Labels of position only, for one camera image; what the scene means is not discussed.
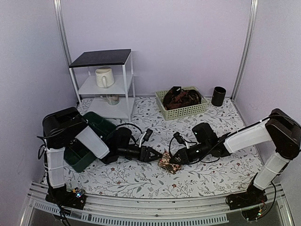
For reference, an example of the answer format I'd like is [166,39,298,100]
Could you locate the dark brown rolled ties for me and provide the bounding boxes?
[163,86,202,111]

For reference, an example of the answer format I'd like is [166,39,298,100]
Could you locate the white ceramic mug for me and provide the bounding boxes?
[95,66,115,88]

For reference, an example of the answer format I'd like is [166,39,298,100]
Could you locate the aluminium frame post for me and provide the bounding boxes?
[231,0,259,102]
[53,0,81,104]

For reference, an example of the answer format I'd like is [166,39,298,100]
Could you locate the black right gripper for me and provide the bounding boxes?
[170,141,211,165]

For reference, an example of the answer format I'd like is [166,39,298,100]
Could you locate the left aluminium frame post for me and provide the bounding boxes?
[53,0,81,104]

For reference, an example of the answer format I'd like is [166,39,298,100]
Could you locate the white shelf with black top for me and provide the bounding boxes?
[69,49,135,120]

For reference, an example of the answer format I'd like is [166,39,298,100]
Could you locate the pale green perforated basket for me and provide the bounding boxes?
[155,86,209,121]

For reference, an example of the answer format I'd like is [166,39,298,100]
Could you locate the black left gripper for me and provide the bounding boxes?
[118,145,163,162]

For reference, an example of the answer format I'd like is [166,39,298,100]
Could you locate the right aluminium frame post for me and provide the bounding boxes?
[231,0,259,102]

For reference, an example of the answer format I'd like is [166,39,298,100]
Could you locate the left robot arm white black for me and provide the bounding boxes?
[40,107,162,204]

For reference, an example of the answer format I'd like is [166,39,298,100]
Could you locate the aluminium front rail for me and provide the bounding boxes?
[20,183,295,226]

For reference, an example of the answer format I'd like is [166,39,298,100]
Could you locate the dark green plastic bin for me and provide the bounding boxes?
[64,112,118,172]

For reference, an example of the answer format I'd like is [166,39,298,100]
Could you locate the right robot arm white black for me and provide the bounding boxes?
[170,108,301,205]

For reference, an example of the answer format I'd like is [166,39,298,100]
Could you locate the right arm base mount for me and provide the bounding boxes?
[225,186,268,221]

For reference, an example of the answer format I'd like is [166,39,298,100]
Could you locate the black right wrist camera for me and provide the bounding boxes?
[192,122,218,143]

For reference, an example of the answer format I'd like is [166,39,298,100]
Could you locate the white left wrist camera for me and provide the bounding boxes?
[138,129,153,147]

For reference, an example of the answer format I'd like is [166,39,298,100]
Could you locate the cream floral patterned tie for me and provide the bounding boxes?
[158,151,182,175]

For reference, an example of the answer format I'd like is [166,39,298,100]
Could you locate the black cylindrical cup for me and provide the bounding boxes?
[211,86,226,107]

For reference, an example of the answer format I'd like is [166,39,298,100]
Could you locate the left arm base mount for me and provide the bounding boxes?
[45,186,87,210]

